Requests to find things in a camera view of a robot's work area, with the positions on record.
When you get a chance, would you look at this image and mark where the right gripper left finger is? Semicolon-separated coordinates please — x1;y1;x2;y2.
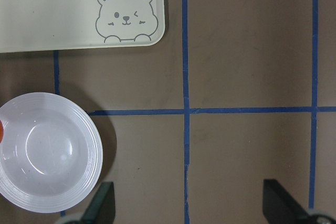
56;181;116;224

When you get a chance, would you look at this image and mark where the orange mandarin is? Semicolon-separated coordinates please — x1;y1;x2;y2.
0;121;4;143

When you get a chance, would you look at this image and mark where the white ceramic plate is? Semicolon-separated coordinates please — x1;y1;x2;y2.
1;92;103;213

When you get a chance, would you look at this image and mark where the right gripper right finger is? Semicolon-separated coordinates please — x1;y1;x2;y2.
262;178;336;224

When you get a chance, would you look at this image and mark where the pale green bear tray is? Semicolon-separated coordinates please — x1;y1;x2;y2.
1;0;165;53

